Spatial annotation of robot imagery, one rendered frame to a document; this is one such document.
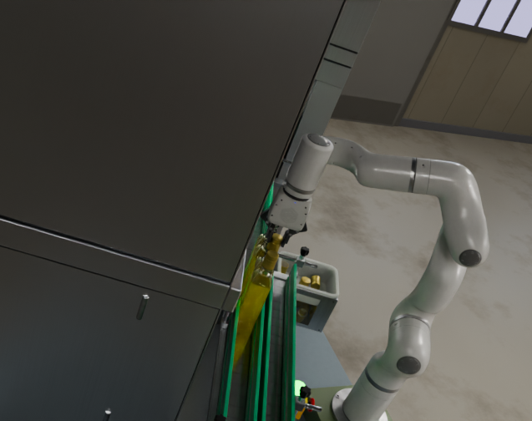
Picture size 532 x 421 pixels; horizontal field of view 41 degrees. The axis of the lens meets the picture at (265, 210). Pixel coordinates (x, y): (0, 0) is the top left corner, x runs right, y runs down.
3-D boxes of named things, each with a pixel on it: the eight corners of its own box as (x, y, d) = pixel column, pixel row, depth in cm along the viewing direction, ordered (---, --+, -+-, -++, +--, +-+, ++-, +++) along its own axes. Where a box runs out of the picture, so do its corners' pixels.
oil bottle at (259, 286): (232, 318, 210) (255, 263, 199) (250, 323, 211) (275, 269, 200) (230, 332, 205) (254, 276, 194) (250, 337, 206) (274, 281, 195)
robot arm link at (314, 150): (289, 167, 192) (283, 183, 184) (306, 125, 185) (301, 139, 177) (318, 179, 192) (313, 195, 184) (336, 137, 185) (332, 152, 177)
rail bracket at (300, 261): (260, 266, 235) (274, 235, 228) (309, 280, 237) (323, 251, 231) (260, 271, 232) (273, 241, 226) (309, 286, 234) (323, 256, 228)
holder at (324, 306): (250, 280, 262) (263, 247, 253) (320, 301, 265) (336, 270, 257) (246, 311, 247) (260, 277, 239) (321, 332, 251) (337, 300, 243)
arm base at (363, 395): (372, 389, 239) (397, 352, 229) (395, 438, 225) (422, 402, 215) (322, 390, 231) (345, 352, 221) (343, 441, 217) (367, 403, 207)
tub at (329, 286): (271, 267, 258) (279, 249, 254) (328, 285, 261) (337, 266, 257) (269, 298, 244) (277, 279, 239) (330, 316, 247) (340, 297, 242)
